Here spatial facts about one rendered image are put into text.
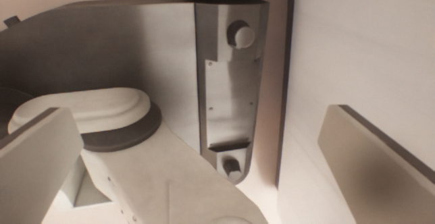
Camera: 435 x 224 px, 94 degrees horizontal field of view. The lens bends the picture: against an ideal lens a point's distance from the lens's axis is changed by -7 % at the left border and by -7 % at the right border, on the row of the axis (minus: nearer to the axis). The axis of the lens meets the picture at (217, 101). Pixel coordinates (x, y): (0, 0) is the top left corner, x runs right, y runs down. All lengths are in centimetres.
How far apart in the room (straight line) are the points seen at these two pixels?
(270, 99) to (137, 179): 59
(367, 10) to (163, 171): 37
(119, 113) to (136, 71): 15
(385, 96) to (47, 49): 58
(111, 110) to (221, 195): 20
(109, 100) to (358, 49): 41
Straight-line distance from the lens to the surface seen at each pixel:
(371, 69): 41
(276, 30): 71
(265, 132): 88
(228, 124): 54
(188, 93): 50
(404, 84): 38
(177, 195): 26
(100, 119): 35
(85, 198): 49
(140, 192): 29
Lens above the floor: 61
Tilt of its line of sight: 57 degrees down
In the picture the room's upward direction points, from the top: 155 degrees clockwise
